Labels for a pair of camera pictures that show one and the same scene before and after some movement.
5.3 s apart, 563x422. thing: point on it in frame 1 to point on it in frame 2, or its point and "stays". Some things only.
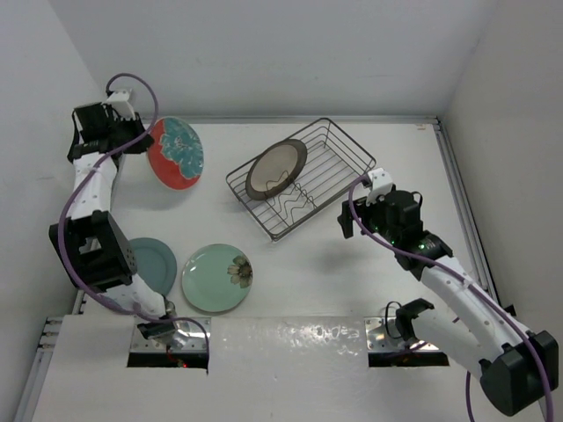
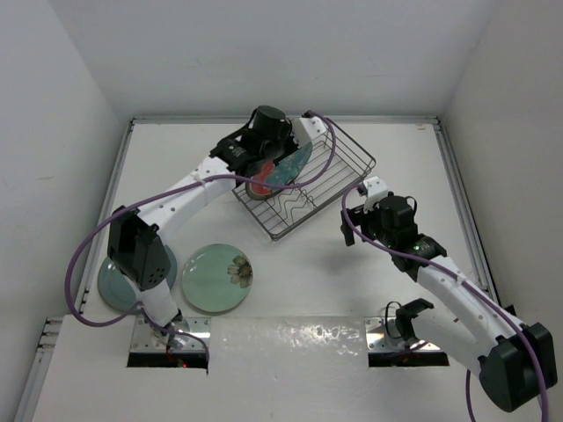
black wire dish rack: [333, 163] stays
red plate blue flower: [176, 158] to [281, 172]
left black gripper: [135, 125] to [286, 129]
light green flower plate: [217, 278] stays
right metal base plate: [382, 335] stays
